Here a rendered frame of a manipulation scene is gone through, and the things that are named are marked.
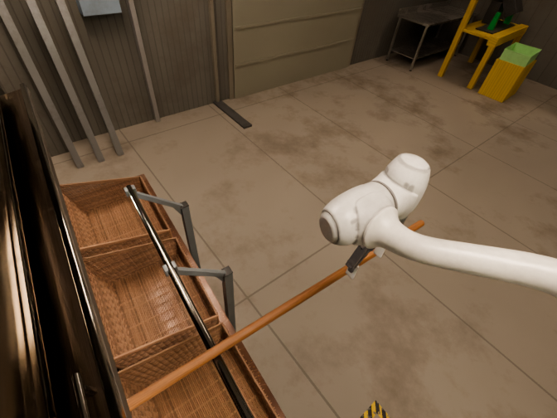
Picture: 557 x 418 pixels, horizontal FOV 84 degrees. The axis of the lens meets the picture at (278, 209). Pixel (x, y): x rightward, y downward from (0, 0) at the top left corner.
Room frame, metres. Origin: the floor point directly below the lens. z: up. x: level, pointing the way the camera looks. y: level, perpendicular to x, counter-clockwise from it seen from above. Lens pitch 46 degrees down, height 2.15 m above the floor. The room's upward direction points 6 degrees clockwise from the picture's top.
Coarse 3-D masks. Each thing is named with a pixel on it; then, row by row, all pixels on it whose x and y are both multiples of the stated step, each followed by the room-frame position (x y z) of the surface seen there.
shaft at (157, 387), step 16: (416, 224) 0.91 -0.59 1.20; (368, 256) 0.71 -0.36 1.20; (336, 272) 0.63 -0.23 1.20; (320, 288) 0.56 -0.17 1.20; (288, 304) 0.48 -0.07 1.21; (256, 320) 0.42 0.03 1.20; (272, 320) 0.42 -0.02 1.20; (240, 336) 0.36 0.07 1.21; (208, 352) 0.30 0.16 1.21; (192, 368) 0.26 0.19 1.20; (160, 384) 0.21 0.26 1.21; (128, 400) 0.17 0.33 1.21; (144, 400) 0.17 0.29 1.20
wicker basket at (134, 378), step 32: (160, 352) 0.41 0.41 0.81; (192, 352) 0.48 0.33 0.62; (224, 352) 0.51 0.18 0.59; (128, 384) 0.30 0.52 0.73; (192, 384) 0.36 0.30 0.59; (256, 384) 0.35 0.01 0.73; (160, 416) 0.23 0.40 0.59; (192, 416) 0.24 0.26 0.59; (224, 416) 0.26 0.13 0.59; (256, 416) 0.27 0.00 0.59
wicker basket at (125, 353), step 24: (168, 240) 1.02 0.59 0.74; (96, 264) 0.80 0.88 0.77; (120, 264) 0.86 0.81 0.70; (144, 264) 0.93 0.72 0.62; (96, 288) 0.68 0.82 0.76; (120, 288) 0.78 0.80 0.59; (168, 288) 0.81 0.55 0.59; (192, 288) 0.83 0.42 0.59; (120, 312) 0.65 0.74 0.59; (144, 312) 0.66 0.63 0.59; (168, 312) 0.68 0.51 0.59; (216, 312) 0.64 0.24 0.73; (120, 336) 0.51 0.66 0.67; (144, 336) 0.54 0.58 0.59; (168, 336) 0.49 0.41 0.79; (120, 360) 0.37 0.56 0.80
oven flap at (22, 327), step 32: (0, 128) 0.90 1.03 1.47; (0, 160) 0.74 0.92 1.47; (0, 192) 0.58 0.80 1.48; (0, 224) 0.47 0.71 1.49; (0, 256) 0.37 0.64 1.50; (0, 288) 0.29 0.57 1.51; (32, 288) 0.32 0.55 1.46; (0, 320) 0.22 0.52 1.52; (32, 320) 0.24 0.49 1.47; (0, 352) 0.16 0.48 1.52; (32, 352) 0.18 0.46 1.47; (0, 384) 0.11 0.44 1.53; (32, 384) 0.13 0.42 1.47; (0, 416) 0.07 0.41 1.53; (32, 416) 0.08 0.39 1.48
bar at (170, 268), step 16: (128, 192) 0.94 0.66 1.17; (176, 208) 1.08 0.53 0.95; (144, 224) 0.78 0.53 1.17; (160, 240) 0.71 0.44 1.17; (192, 240) 1.09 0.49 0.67; (160, 256) 0.63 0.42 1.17; (192, 256) 1.08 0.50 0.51; (176, 272) 0.57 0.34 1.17; (192, 272) 0.63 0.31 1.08; (208, 272) 0.67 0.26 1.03; (224, 272) 0.72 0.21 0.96; (176, 288) 0.51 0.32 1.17; (224, 288) 0.72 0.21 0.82; (192, 304) 0.46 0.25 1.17; (192, 320) 0.41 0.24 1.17; (208, 336) 0.36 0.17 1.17; (224, 368) 0.28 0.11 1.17; (224, 384) 0.24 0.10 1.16; (240, 400) 0.20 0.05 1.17; (240, 416) 0.17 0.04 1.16
